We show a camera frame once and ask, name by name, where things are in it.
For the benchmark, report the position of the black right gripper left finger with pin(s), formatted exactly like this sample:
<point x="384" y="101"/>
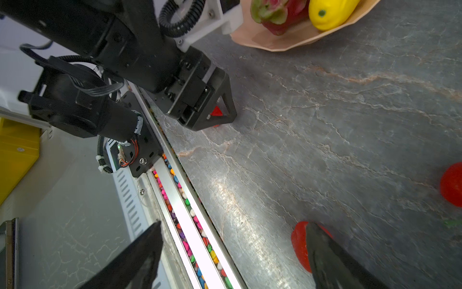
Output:
<point x="134" y="268"/>

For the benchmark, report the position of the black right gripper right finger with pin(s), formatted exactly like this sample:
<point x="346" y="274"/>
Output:
<point x="333" y="267"/>

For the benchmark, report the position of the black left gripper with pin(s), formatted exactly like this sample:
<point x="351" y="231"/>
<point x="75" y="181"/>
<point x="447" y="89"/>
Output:
<point x="199" y="95"/>

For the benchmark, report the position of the red fake strawberry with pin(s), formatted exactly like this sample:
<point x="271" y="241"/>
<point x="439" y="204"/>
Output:
<point x="451" y="185"/>
<point x="301" y="245"/>

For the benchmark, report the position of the pink fake dragon fruit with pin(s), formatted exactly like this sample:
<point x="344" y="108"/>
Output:
<point x="278" y="16"/>

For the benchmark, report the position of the yellow fake mango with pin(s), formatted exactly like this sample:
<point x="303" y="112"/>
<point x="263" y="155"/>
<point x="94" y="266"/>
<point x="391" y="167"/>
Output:
<point x="329" y="14"/>

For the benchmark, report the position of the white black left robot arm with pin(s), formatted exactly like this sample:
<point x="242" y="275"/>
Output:
<point x="95" y="47"/>

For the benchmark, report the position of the pink scalloped fruit bowl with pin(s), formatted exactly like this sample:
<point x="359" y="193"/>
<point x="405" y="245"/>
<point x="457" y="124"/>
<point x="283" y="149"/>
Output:
<point x="253" y="35"/>

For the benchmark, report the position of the yellow box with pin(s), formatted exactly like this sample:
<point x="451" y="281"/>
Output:
<point x="20" y="149"/>

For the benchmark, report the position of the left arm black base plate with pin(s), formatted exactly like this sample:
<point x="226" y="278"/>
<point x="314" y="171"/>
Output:
<point x="149" y="148"/>

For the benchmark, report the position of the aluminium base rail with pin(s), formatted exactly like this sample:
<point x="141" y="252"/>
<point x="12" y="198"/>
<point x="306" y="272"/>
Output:
<point x="194" y="255"/>

